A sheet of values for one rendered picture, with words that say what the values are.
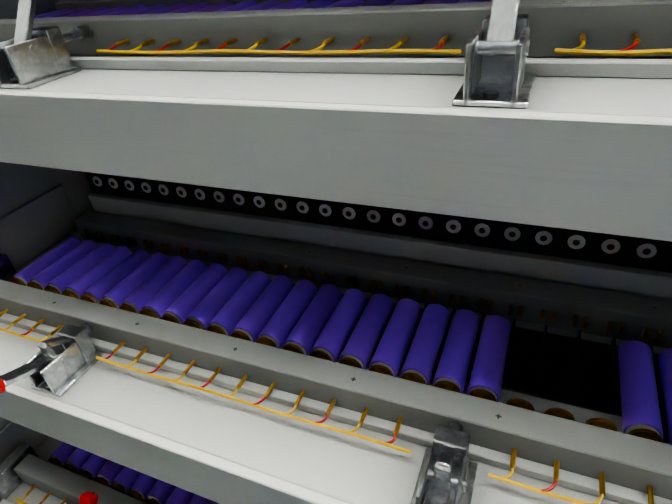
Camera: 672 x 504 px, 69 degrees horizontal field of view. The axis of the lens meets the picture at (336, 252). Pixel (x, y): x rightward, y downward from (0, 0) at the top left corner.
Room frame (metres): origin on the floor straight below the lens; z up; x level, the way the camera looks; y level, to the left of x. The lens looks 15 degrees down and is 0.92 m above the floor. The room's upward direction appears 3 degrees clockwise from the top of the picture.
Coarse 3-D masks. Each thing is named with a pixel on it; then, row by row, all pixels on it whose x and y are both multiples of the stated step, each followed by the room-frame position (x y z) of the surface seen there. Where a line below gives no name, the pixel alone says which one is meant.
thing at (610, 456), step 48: (0, 288) 0.38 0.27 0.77; (48, 336) 0.33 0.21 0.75; (96, 336) 0.33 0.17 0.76; (144, 336) 0.31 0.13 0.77; (192, 336) 0.30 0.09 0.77; (240, 384) 0.28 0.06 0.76; (288, 384) 0.27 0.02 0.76; (336, 384) 0.26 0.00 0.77; (384, 384) 0.26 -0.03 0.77; (432, 432) 0.24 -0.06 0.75; (480, 432) 0.23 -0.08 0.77; (528, 432) 0.22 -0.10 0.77; (576, 432) 0.22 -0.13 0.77; (624, 480) 0.20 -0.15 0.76
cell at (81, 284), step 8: (120, 248) 0.43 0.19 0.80; (128, 248) 0.43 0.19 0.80; (112, 256) 0.41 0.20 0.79; (120, 256) 0.42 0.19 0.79; (96, 264) 0.40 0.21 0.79; (104, 264) 0.40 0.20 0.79; (112, 264) 0.41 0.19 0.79; (88, 272) 0.39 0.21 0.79; (96, 272) 0.40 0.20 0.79; (104, 272) 0.40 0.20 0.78; (80, 280) 0.38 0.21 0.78; (88, 280) 0.39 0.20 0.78; (96, 280) 0.39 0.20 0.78; (72, 288) 0.38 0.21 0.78; (80, 288) 0.38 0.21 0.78; (80, 296) 0.38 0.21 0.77
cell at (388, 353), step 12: (408, 300) 0.33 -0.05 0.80; (396, 312) 0.32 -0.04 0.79; (408, 312) 0.32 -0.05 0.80; (420, 312) 0.33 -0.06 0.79; (396, 324) 0.31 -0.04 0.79; (408, 324) 0.31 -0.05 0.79; (384, 336) 0.30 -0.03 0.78; (396, 336) 0.30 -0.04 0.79; (408, 336) 0.30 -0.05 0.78; (384, 348) 0.29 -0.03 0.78; (396, 348) 0.29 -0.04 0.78; (372, 360) 0.28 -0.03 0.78; (384, 360) 0.28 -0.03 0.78; (396, 360) 0.28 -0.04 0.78; (396, 372) 0.28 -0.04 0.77
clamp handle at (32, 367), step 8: (48, 352) 0.30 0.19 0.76; (40, 360) 0.29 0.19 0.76; (48, 360) 0.30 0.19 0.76; (16, 368) 0.28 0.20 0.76; (24, 368) 0.28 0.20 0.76; (32, 368) 0.28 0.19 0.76; (40, 368) 0.29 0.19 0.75; (0, 376) 0.27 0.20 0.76; (8, 376) 0.27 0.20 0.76; (16, 376) 0.27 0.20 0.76; (24, 376) 0.28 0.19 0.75; (0, 384) 0.26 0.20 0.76; (8, 384) 0.27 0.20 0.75; (0, 392) 0.26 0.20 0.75
